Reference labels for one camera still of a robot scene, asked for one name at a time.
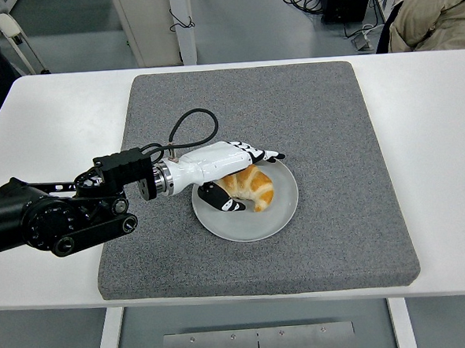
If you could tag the white cabinet panel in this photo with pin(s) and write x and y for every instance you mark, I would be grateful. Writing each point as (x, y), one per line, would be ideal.
(148, 29)

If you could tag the round grey plate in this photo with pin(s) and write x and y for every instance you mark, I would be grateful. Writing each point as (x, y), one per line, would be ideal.
(259, 223)

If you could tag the white table leg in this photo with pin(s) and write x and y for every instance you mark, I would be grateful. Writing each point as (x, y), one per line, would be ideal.
(108, 339)
(403, 329)

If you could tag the white upright post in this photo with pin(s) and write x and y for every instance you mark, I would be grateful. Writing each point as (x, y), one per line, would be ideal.
(187, 42)

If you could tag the chair with white armrest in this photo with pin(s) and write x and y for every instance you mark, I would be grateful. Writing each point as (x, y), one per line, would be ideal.
(8, 26)

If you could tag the golden brown croissant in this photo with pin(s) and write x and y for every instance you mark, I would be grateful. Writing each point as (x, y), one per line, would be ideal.
(257, 186)

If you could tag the black computer case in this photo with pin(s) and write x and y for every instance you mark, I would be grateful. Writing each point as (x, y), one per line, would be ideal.
(344, 1)

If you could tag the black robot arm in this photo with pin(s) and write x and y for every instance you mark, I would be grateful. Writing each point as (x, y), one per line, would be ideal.
(45, 217)

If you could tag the black chair back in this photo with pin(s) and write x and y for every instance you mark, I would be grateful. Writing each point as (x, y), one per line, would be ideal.
(385, 34)

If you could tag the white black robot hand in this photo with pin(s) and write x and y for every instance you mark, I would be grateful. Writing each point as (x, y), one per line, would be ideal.
(212, 163)

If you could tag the grey speckled square mat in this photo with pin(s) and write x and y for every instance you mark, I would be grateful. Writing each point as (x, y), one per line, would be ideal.
(313, 137)

